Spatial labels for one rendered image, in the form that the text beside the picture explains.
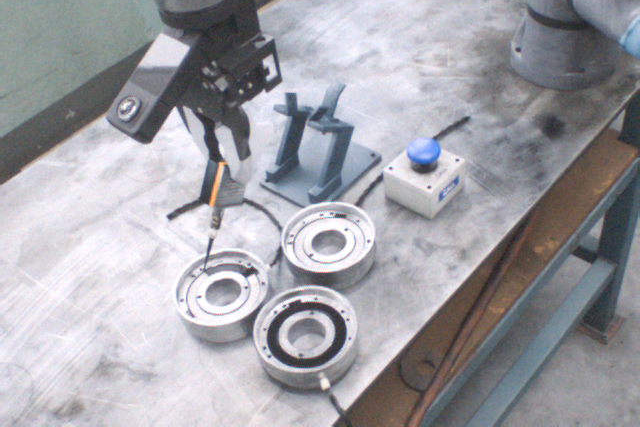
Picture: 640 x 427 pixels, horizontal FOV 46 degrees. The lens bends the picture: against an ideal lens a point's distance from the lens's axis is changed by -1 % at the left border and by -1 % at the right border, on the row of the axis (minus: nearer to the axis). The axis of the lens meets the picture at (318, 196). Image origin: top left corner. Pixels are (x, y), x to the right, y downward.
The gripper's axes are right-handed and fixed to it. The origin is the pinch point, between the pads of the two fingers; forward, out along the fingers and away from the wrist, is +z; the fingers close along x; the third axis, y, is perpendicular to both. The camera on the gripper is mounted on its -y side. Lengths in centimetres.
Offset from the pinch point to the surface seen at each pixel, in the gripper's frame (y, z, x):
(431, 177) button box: 18.7, 8.9, -12.8
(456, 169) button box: 21.5, 9.1, -14.3
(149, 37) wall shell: 85, 80, 150
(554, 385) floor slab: 52, 94, -19
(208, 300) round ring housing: -8.1, 11.8, -1.8
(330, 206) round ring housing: 9.0, 9.7, -5.4
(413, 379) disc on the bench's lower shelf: 9.3, 37.6, -15.6
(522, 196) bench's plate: 25.7, 13.5, -20.9
